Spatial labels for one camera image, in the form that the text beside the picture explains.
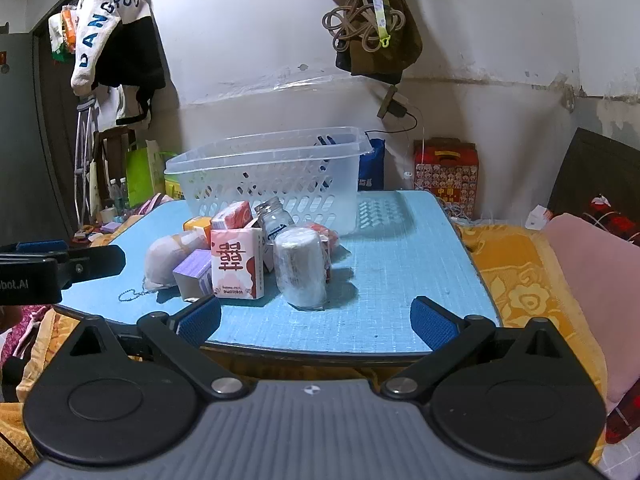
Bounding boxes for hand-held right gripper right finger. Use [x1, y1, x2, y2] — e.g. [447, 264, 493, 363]
[380, 296, 581, 403]

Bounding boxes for dark wooden headboard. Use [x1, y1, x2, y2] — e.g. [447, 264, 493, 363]
[547, 127, 640, 247]

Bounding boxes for pink pillow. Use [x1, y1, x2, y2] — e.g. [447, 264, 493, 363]
[542, 212, 640, 416]

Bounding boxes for yellow floral blanket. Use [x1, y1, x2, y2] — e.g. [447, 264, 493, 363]
[0, 212, 611, 480]

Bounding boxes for white roll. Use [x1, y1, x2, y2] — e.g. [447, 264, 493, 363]
[273, 227, 329, 311]

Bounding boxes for red snack packet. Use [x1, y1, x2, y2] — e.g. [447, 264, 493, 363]
[305, 221, 342, 281]

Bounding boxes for metal crutches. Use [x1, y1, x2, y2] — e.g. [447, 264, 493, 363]
[70, 95, 99, 234]

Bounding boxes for purple box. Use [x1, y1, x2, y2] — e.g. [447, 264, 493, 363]
[172, 249, 215, 301]

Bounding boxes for yellow-green strap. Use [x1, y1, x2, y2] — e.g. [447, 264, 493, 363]
[364, 0, 392, 49]

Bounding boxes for black garment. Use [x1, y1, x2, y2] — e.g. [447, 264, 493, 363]
[94, 10, 167, 126]

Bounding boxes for pink striped cloth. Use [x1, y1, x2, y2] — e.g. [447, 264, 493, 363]
[127, 192, 176, 219]

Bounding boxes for pale plush toy with chain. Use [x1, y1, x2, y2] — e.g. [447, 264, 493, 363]
[117, 232, 208, 304]

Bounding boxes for pink red-print tissue pack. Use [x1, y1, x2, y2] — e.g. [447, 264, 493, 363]
[210, 227, 266, 301]

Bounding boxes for wall charger plug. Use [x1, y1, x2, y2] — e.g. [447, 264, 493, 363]
[377, 85, 409, 120]

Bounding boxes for orange white hanging bag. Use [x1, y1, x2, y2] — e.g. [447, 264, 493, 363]
[48, 5, 82, 64]

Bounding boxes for small white box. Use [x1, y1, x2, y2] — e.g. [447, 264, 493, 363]
[525, 204, 556, 231]

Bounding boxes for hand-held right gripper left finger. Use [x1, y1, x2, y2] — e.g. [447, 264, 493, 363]
[62, 295, 251, 402]

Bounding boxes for black cable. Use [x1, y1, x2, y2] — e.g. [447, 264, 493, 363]
[364, 110, 419, 137]

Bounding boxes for grey cabinet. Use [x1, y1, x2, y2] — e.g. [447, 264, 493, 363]
[0, 22, 51, 249]

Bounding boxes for coiled beige rope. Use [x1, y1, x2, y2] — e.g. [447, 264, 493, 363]
[322, 0, 407, 54]

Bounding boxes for clear plastic basket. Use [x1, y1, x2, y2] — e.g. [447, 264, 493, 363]
[164, 126, 375, 237]

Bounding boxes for white jacket with blue letters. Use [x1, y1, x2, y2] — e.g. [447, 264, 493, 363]
[70, 0, 152, 96]

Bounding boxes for green paper bag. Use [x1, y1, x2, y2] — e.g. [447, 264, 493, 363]
[125, 140, 169, 209]

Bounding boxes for brown door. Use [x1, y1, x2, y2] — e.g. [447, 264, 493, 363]
[32, 0, 82, 241]

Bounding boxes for red gift box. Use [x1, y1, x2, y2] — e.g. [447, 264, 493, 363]
[414, 137, 480, 219]

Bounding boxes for clear glass bottle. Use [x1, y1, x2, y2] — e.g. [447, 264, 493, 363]
[254, 196, 297, 242]

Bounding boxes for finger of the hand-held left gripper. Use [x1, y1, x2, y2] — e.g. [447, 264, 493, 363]
[50, 245, 127, 292]
[0, 240, 71, 264]

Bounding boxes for clear plastic wall sheet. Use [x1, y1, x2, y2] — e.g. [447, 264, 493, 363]
[180, 65, 391, 111]

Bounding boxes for pink soft tissue packet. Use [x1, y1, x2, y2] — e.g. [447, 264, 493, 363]
[211, 201, 254, 234]

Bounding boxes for blue bag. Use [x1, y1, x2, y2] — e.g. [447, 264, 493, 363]
[356, 137, 387, 192]

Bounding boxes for dark wooden chair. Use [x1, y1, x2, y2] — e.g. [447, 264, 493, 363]
[92, 127, 139, 211]

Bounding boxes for brown hanging bag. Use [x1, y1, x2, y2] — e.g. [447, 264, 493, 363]
[335, 0, 424, 85]

